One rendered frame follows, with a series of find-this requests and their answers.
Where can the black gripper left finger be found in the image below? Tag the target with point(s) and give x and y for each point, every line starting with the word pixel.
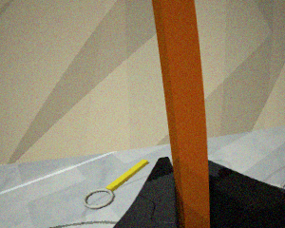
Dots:
pixel 156 205

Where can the orange handle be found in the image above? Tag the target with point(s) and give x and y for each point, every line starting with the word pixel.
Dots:
pixel 179 46

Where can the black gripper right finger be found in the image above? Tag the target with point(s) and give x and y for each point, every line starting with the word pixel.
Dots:
pixel 238 201

